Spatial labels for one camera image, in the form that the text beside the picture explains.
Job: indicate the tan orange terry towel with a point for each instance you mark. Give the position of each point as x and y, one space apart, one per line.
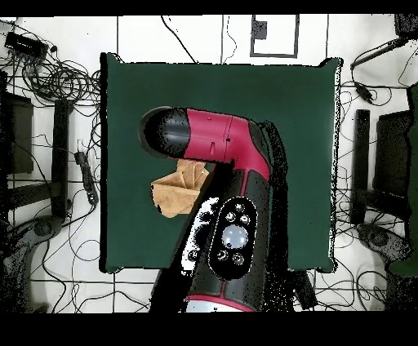
173 196

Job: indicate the green cloth sheet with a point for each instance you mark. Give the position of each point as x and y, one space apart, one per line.
413 163

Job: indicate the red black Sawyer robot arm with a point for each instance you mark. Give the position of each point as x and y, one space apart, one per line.
209 137

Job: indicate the dark green table cloth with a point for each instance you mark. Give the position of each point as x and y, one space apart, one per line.
130 81

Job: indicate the black box case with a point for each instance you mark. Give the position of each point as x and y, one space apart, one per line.
392 153
18 137

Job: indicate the black network switch box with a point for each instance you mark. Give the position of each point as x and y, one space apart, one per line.
26 44

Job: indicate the black floor bar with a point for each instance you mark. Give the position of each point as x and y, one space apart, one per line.
361 163
60 156

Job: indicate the grey stand foot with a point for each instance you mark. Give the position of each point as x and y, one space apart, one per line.
44 228
378 240

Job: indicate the black power strip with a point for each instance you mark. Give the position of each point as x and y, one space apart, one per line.
307 290
86 176

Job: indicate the black power adapter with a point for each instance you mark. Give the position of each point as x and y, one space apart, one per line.
363 91

